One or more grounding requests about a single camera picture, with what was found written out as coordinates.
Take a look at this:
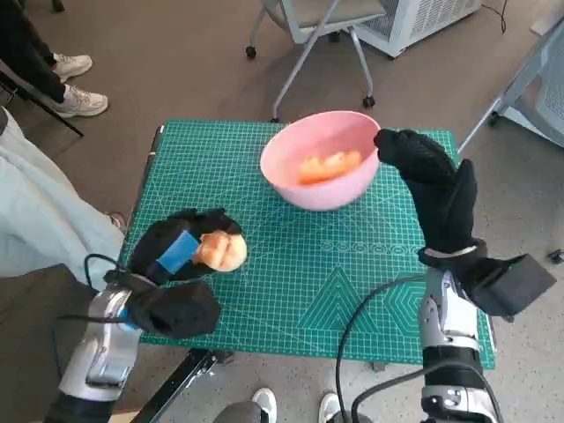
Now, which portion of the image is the black left hand blue tape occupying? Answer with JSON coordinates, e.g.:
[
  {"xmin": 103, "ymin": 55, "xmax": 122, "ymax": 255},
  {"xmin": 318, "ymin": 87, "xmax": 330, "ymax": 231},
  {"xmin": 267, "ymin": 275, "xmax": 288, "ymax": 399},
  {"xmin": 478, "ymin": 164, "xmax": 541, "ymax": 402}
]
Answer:
[{"xmin": 130, "ymin": 208, "xmax": 244, "ymax": 286}]

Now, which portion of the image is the green cutting mat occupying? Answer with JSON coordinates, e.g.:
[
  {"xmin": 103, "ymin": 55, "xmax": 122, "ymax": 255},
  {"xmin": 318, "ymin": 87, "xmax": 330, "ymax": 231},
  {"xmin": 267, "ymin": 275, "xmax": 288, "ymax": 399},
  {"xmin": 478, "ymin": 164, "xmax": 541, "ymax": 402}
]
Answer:
[{"xmin": 116, "ymin": 116, "xmax": 497, "ymax": 370}]

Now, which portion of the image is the black metal stand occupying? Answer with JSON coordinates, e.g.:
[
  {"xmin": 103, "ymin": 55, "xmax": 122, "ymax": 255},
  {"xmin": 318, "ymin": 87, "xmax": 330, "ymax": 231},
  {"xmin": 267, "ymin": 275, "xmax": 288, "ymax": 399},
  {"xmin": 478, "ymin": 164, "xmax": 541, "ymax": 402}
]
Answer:
[{"xmin": 0, "ymin": 61, "xmax": 84, "ymax": 137}]

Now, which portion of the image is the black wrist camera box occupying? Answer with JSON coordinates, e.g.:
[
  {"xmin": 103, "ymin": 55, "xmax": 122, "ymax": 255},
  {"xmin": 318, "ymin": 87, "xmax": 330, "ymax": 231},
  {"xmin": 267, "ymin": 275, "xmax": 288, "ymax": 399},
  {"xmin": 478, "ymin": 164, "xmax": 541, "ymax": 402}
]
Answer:
[
  {"xmin": 127, "ymin": 281, "xmax": 221, "ymax": 340},
  {"xmin": 466, "ymin": 253, "xmax": 557, "ymax": 317}
]

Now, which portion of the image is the round toy bread bun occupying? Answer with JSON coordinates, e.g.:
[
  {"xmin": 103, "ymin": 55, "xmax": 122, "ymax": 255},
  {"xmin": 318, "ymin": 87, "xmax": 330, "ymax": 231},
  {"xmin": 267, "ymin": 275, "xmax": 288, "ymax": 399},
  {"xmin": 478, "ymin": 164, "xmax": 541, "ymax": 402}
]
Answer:
[{"xmin": 197, "ymin": 231, "xmax": 250, "ymax": 272}]

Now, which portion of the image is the pink bowl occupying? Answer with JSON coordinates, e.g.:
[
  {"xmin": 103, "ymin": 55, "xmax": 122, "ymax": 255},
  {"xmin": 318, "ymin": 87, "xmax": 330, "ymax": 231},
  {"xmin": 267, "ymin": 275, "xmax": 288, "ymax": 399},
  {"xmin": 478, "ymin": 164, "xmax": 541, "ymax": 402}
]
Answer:
[{"xmin": 259, "ymin": 111, "xmax": 382, "ymax": 212}]

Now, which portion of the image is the seated person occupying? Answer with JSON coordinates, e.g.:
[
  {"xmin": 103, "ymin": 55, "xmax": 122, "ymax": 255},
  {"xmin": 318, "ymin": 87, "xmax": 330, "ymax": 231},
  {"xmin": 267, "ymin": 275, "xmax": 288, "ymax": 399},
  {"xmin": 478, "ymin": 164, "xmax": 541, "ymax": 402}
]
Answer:
[{"xmin": 0, "ymin": 105, "xmax": 129, "ymax": 286}]

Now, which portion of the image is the black knitted gloved right hand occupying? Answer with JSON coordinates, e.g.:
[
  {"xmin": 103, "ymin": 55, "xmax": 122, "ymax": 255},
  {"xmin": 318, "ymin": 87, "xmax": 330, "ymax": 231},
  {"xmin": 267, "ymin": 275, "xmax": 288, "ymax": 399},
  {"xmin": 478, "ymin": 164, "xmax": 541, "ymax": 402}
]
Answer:
[{"xmin": 373, "ymin": 127, "xmax": 479, "ymax": 255}]

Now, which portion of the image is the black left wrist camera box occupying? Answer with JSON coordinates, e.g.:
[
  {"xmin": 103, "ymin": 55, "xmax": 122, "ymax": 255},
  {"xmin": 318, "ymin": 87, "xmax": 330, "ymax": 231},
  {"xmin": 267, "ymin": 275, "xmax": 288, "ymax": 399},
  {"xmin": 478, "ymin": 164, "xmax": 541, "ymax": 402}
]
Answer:
[{"xmin": 127, "ymin": 281, "xmax": 221, "ymax": 340}]

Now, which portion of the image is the long toy bread loaf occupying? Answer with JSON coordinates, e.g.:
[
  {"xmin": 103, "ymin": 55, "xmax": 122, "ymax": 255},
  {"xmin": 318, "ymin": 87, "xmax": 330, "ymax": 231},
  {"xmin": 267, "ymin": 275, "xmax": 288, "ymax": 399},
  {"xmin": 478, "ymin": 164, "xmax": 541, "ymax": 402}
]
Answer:
[{"xmin": 295, "ymin": 149, "xmax": 362, "ymax": 186}]

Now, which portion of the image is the white shoe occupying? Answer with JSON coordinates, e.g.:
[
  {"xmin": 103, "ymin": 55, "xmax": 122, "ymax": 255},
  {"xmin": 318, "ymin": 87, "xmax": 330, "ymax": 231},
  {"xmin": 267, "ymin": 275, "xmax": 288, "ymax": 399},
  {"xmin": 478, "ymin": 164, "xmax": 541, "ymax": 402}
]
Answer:
[
  {"xmin": 251, "ymin": 387, "xmax": 278, "ymax": 423},
  {"xmin": 317, "ymin": 391, "xmax": 345, "ymax": 423}
]

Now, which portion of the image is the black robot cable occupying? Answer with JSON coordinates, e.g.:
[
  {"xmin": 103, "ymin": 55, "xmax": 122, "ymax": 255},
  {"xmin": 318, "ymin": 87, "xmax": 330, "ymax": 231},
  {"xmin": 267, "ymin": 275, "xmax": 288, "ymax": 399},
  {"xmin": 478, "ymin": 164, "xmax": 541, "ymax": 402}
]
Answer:
[
  {"xmin": 336, "ymin": 275, "xmax": 431, "ymax": 423},
  {"xmin": 350, "ymin": 369, "xmax": 506, "ymax": 423},
  {"xmin": 52, "ymin": 253, "xmax": 137, "ymax": 367}
]

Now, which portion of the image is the person with headset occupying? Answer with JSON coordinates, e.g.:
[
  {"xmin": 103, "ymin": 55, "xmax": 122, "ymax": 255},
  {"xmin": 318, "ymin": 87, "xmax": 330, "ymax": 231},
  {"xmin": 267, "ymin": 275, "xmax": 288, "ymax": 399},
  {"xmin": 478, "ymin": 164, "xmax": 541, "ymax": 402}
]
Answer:
[{"xmin": 0, "ymin": 0, "xmax": 109, "ymax": 119}]

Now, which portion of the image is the white perforated cabinet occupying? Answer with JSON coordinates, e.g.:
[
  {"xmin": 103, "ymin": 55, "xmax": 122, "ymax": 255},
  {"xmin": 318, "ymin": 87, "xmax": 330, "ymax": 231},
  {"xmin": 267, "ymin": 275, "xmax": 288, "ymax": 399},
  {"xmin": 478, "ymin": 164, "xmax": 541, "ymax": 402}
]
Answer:
[{"xmin": 352, "ymin": 0, "xmax": 484, "ymax": 58}]

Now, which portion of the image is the grey office chair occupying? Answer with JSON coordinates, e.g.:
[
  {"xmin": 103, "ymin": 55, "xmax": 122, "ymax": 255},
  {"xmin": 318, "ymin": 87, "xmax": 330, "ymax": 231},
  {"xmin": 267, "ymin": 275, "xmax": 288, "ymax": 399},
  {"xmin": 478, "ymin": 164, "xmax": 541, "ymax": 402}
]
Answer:
[{"xmin": 245, "ymin": 0, "xmax": 389, "ymax": 123}]

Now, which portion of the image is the thin black floor cable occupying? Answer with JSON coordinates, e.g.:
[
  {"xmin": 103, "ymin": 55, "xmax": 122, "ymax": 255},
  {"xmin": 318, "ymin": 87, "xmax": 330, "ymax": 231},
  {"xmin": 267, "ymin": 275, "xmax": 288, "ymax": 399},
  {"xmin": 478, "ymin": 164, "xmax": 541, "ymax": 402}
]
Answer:
[{"xmin": 479, "ymin": 0, "xmax": 508, "ymax": 33}]

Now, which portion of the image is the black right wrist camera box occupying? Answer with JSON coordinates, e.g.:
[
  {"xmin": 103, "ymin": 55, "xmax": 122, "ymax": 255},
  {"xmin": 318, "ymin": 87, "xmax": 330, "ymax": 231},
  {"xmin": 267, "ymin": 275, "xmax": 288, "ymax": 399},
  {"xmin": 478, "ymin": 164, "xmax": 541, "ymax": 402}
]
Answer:
[{"xmin": 466, "ymin": 253, "xmax": 557, "ymax": 317}]

